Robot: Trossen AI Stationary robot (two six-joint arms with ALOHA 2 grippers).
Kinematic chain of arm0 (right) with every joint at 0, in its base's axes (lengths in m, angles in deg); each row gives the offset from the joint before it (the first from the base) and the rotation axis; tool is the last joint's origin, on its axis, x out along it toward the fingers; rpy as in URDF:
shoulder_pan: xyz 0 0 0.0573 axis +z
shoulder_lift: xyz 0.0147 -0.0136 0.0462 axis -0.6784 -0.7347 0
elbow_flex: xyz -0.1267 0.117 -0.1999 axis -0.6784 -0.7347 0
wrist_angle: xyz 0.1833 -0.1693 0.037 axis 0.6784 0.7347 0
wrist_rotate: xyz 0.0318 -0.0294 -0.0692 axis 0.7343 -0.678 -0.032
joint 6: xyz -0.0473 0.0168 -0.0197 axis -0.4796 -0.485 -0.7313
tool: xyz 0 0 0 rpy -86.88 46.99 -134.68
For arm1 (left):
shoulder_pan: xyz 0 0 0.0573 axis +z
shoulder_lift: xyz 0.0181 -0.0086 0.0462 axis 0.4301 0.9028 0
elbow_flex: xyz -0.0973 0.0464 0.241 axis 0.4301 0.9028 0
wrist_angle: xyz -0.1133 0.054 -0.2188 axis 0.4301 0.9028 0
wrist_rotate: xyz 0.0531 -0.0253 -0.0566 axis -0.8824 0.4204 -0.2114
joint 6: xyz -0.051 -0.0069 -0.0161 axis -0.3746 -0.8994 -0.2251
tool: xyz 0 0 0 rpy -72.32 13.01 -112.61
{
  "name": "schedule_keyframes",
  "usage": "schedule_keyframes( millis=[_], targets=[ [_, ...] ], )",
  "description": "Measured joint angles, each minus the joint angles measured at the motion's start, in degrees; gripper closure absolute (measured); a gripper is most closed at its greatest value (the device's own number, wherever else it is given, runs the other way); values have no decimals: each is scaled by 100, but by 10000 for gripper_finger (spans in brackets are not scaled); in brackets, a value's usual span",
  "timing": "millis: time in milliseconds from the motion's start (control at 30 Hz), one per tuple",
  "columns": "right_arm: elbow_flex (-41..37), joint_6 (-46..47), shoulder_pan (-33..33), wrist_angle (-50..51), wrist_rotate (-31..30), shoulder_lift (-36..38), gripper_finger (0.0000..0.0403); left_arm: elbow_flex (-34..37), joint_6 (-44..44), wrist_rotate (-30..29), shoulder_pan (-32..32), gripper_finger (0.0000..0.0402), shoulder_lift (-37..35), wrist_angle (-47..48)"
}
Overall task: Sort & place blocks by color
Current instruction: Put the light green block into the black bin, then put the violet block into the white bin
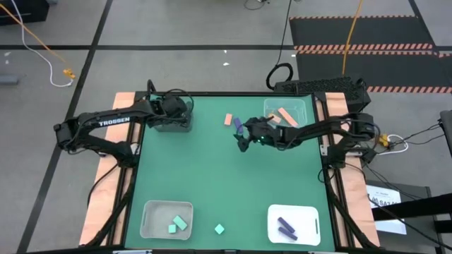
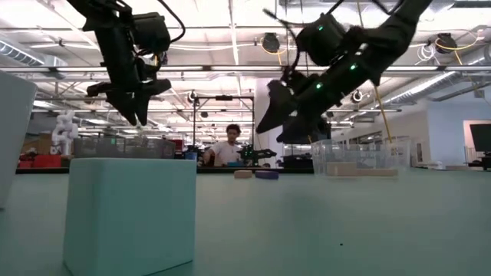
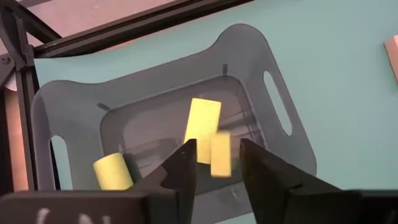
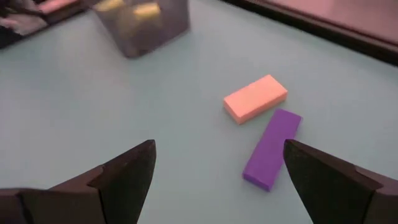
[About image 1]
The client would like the shallow translucent tray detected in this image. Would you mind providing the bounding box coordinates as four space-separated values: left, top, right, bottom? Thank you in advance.
139 200 194 241

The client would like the white printed paper sheet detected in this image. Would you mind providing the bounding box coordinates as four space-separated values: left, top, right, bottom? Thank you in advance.
366 183 408 236

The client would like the black floor box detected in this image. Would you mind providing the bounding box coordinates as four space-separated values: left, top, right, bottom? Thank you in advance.
0 0 51 27

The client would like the dark side cart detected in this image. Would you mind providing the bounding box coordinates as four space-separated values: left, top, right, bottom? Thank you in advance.
364 179 452 254

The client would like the long orange foam block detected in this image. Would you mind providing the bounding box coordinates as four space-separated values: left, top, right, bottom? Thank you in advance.
277 107 299 128

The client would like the yellow cable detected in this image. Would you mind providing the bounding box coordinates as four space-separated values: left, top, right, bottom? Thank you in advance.
341 0 365 77

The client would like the clear plastic bin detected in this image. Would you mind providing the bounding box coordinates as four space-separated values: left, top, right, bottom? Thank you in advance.
263 97 307 132

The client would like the orange floor cable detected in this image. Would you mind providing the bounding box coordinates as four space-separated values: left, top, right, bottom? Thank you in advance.
0 2 76 80

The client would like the long teal foam block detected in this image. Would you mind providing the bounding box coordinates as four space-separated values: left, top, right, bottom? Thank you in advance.
172 214 189 231

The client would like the black aluminium table frame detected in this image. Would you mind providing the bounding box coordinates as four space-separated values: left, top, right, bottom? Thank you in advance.
84 79 381 254

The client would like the white tray with handle slot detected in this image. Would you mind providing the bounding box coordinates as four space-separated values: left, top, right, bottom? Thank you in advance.
266 203 322 247

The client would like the white power cable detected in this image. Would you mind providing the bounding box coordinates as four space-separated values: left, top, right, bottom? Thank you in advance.
386 133 410 157

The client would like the dark grey plastic bin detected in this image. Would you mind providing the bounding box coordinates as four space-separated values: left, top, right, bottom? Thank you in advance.
148 94 194 134

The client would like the wooden table side board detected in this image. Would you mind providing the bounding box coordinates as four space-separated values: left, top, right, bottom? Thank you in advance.
323 92 381 248
78 92 146 247

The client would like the white floor cable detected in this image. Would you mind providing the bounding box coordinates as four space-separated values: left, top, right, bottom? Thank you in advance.
9 0 74 88

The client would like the black hazard-striped floor mat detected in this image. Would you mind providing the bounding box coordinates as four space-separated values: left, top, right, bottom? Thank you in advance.
289 15 435 52
295 50 452 95

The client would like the black perforated box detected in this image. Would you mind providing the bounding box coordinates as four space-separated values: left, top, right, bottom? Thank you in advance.
274 76 372 116

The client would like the black cable coil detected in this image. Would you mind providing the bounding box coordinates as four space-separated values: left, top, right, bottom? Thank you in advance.
243 0 271 11

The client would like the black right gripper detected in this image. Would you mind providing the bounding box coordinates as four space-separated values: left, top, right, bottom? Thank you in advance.
235 117 283 153

